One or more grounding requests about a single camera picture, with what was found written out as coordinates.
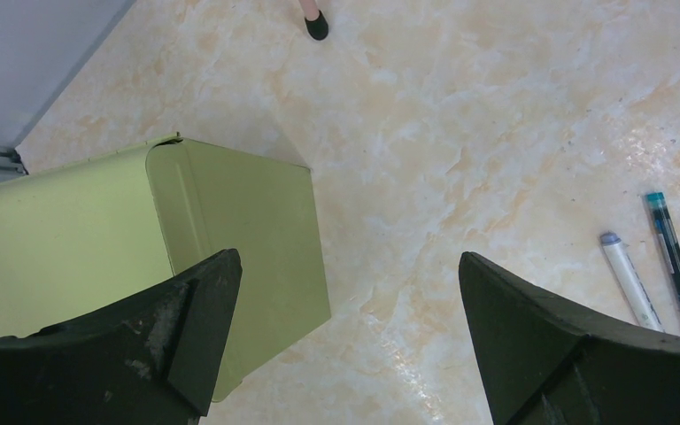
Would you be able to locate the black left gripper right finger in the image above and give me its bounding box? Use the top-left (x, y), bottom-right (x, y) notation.
top-left (459, 252), bottom-right (680, 424)

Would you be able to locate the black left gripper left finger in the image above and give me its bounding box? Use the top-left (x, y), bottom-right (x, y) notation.
top-left (0, 249), bottom-right (243, 424)

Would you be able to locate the green metal drawer box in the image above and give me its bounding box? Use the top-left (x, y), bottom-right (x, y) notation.
top-left (0, 135), bottom-right (331, 402)

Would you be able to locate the grey white marker pen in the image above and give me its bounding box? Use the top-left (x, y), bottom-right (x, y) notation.
top-left (599, 231), bottom-right (665, 332)

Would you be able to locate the teal gel pen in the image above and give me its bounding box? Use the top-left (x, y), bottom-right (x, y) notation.
top-left (645, 192), bottom-right (680, 309)

